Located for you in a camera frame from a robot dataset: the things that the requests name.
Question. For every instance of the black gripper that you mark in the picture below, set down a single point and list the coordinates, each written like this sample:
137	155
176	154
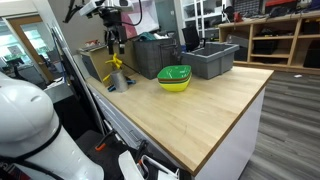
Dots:
115	30

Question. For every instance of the green plastic bowl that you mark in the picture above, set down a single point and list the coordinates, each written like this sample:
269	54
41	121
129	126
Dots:
174	72

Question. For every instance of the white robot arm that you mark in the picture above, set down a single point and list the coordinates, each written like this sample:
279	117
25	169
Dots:
38	140

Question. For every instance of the red plastic bowl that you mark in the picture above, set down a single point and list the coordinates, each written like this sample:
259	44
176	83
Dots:
172	81

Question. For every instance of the yellow plastic bowl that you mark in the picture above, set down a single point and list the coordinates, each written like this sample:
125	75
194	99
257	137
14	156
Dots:
175	87

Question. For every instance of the dark grey fabric basket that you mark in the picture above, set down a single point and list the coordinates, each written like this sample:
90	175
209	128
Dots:
152	56

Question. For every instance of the silver metal cylinder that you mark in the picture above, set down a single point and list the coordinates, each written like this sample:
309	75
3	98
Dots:
119	81

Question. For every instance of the black office chair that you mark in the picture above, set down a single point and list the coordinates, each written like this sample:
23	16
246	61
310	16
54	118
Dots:
192	39

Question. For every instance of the grey plastic bin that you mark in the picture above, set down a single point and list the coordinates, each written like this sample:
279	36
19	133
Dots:
212	60

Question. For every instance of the wooden shelf unit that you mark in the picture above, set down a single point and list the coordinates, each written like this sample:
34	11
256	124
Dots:
279	43

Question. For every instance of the orange handled black clamp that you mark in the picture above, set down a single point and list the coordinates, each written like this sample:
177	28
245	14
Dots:
107	139

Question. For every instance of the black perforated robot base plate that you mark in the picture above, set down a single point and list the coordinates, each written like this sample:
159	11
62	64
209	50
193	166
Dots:
117	160

